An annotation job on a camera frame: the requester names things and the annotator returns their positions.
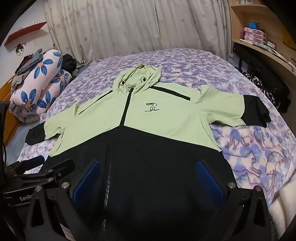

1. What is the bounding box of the green and black hooded jacket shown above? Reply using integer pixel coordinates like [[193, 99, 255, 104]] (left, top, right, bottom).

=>
[[25, 64, 271, 241]]

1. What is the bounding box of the red wall shelf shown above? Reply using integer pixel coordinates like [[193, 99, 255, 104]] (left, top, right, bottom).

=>
[[4, 21, 47, 45]]

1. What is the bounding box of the cartoon face wall sticker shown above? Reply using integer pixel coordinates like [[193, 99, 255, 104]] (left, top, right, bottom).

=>
[[15, 42, 26, 56]]

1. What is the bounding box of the white printed box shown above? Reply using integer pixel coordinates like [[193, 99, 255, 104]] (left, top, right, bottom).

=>
[[228, 54, 241, 67]]

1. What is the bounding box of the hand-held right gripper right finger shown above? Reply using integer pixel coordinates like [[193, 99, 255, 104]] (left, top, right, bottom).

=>
[[196, 161, 272, 241]]

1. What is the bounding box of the white fluffy blanket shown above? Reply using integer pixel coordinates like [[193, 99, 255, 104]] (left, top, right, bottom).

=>
[[268, 183, 296, 237]]

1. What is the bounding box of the pile of mixed clothes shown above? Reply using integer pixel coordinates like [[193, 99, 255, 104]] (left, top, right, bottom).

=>
[[13, 48, 44, 87]]

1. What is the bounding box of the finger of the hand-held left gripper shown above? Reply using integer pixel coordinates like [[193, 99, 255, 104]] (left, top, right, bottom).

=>
[[14, 159, 76, 187], [5, 156, 46, 176]]

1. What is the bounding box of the pink drawer organizer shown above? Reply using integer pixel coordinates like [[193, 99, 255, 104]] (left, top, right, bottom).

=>
[[244, 27, 270, 45]]

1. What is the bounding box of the wooden bookshelf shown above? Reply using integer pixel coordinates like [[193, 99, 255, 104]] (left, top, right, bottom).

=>
[[228, 0, 296, 77]]

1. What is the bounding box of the black garment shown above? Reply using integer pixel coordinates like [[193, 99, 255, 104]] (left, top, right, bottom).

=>
[[62, 54, 78, 77]]

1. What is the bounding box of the blue flower pillow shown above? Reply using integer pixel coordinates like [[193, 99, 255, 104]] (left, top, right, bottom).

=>
[[9, 49, 71, 122]]

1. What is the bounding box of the pale patterned curtain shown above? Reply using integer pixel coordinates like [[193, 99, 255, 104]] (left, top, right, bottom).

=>
[[43, 0, 233, 65]]

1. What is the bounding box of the purple cat print blanket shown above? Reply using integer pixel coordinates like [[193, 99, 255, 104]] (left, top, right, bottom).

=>
[[17, 48, 296, 209]]

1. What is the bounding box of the black cable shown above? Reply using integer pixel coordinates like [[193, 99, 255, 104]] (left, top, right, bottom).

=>
[[1, 109, 7, 168]]

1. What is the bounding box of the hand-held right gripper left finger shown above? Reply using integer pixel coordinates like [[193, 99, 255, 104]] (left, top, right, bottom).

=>
[[25, 159, 102, 241]]

